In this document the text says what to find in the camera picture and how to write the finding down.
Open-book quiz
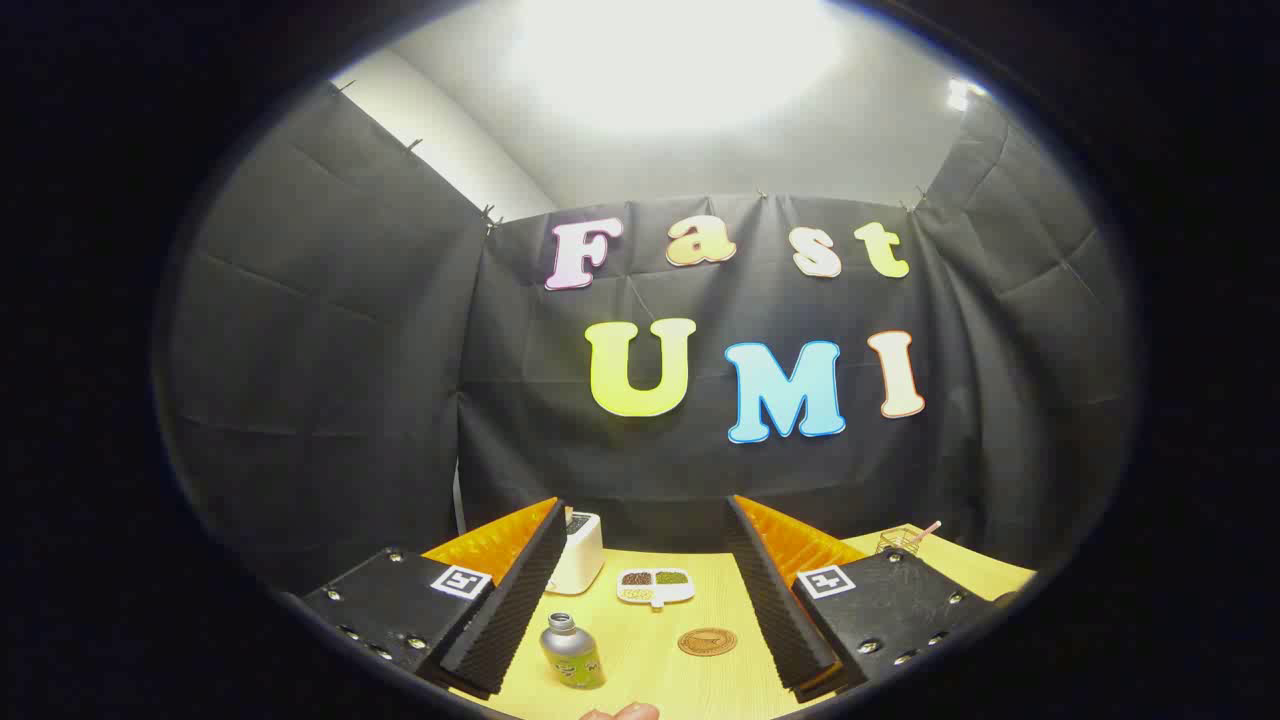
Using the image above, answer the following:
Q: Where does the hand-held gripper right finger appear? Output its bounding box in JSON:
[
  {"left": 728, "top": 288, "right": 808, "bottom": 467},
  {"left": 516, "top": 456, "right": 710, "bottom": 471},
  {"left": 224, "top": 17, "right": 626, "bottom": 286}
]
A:
[{"left": 725, "top": 494, "right": 1001, "bottom": 703}]

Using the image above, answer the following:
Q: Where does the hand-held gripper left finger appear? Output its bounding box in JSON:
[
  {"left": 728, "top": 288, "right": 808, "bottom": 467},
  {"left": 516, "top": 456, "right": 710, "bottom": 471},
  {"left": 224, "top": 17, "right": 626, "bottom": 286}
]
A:
[{"left": 300, "top": 497, "right": 569, "bottom": 701}]

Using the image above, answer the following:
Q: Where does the silver bottle with green label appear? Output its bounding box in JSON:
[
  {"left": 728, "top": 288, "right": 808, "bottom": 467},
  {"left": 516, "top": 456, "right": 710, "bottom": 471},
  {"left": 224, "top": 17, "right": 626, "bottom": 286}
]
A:
[{"left": 540, "top": 612, "right": 607, "bottom": 691}]

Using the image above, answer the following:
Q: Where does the round cork coaster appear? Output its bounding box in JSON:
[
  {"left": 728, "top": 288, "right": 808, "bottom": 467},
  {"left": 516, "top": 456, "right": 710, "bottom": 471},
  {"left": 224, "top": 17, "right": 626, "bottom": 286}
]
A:
[{"left": 677, "top": 627, "right": 739, "bottom": 657}]

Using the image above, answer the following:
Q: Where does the white toaster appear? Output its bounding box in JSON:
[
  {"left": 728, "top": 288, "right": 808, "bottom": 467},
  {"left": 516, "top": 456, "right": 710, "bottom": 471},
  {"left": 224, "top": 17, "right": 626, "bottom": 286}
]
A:
[{"left": 545, "top": 510, "right": 605, "bottom": 596}]

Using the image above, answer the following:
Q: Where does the white divided bean tray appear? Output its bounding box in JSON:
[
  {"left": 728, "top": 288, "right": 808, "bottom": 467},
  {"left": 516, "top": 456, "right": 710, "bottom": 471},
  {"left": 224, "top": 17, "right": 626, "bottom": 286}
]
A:
[{"left": 616, "top": 568, "right": 696, "bottom": 609}]

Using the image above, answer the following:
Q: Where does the wooden table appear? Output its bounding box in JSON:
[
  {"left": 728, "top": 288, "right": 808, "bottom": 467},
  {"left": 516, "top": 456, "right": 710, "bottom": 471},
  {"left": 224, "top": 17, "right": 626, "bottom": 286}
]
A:
[{"left": 450, "top": 525, "right": 1038, "bottom": 720}]

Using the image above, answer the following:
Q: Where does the black backdrop cloth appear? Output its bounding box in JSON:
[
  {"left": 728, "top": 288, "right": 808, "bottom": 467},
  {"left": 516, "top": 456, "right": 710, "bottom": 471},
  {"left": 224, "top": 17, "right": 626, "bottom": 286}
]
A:
[{"left": 155, "top": 80, "right": 1141, "bottom": 601}]

